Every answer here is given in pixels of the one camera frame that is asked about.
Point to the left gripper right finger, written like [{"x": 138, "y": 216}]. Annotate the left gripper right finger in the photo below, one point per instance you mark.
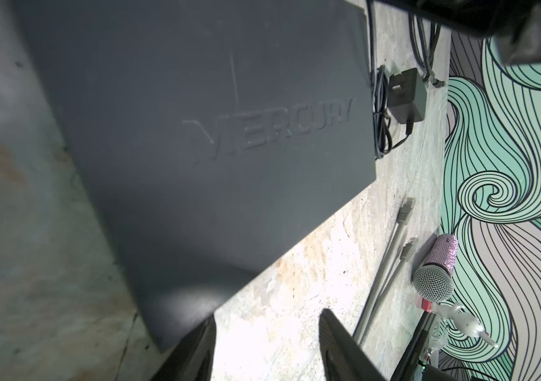
[{"x": 342, "y": 358}]

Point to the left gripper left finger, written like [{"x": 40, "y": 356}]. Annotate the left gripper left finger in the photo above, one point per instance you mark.
[{"x": 192, "y": 358}]

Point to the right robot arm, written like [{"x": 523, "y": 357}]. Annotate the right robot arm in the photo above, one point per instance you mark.
[{"x": 515, "y": 25}]

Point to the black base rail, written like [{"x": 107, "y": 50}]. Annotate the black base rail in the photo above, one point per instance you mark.
[{"x": 413, "y": 364}]

